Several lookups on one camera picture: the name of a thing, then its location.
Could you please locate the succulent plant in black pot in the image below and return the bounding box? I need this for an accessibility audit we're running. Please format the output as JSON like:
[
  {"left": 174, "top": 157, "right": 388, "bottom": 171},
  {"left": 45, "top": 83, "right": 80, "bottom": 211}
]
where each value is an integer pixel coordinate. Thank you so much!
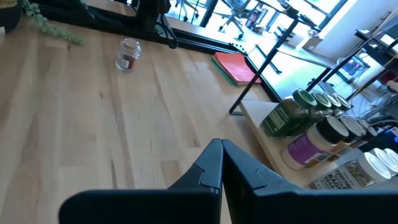
[{"left": 0, "top": 0, "right": 86, "bottom": 47}]

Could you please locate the office chair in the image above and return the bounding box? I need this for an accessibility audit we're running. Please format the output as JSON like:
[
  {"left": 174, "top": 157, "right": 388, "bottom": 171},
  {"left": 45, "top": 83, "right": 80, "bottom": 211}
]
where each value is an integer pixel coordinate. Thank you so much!
[{"left": 217, "top": 0, "right": 249, "bottom": 40}]

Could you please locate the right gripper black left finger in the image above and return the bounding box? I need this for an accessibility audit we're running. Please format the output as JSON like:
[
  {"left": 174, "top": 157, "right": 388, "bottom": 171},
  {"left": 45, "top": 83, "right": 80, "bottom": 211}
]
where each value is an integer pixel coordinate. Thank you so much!
[{"left": 169, "top": 138, "right": 224, "bottom": 190}]

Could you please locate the black wire spice rack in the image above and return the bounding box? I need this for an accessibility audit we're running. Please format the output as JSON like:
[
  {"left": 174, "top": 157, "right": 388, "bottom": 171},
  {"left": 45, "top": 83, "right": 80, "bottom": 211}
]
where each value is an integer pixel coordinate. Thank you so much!
[{"left": 229, "top": 18, "right": 398, "bottom": 190}]

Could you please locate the red notebook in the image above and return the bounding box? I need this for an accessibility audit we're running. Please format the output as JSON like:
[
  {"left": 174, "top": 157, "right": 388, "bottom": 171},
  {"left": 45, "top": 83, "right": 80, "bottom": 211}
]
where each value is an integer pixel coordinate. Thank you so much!
[{"left": 213, "top": 51, "right": 262, "bottom": 85}]

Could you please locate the small cork-top glass jar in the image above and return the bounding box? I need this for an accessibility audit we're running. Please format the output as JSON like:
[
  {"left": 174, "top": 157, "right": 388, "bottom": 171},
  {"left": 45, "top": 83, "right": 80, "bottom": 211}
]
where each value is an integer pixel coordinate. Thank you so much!
[{"left": 115, "top": 37, "right": 142, "bottom": 73}]

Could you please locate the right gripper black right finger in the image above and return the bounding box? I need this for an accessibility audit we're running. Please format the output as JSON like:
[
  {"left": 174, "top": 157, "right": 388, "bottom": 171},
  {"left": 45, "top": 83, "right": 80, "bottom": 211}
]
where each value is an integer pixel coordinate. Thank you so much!
[{"left": 222, "top": 139, "right": 302, "bottom": 194}]

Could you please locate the green paper folder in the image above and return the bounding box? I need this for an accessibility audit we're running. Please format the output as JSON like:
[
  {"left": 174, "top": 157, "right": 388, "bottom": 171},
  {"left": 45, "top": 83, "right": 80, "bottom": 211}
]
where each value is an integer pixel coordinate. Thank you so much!
[{"left": 210, "top": 55, "right": 239, "bottom": 88}]

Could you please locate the black-lid brown spice jar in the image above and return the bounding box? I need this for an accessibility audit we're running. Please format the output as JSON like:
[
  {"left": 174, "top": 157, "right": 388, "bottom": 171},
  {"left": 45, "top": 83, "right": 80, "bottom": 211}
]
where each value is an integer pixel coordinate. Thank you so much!
[{"left": 357, "top": 126, "right": 379, "bottom": 149}]

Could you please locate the black-lid jar purple label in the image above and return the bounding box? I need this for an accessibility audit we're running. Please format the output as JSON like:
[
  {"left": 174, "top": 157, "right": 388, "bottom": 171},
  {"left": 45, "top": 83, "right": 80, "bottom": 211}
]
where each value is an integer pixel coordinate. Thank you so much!
[{"left": 280, "top": 114, "right": 349, "bottom": 170}]

